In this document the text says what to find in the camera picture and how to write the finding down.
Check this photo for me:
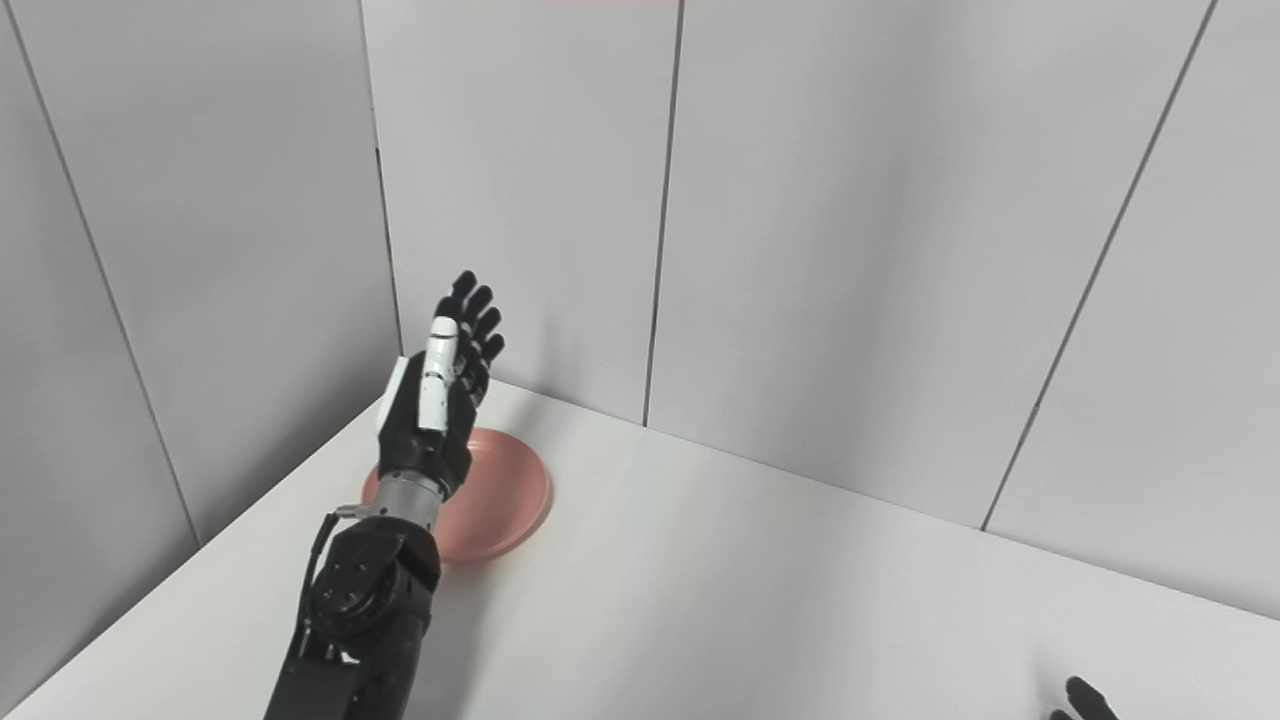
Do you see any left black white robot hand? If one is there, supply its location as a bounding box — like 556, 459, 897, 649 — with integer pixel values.
376, 270, 506, 501

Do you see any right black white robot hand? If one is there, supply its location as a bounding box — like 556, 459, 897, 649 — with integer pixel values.
1048, 676, 1121, 720

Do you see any pink round plate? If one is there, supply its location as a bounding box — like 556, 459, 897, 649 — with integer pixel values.
361, 427, 553, 566

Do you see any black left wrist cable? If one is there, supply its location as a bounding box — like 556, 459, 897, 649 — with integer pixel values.
296, 504, 363, 651

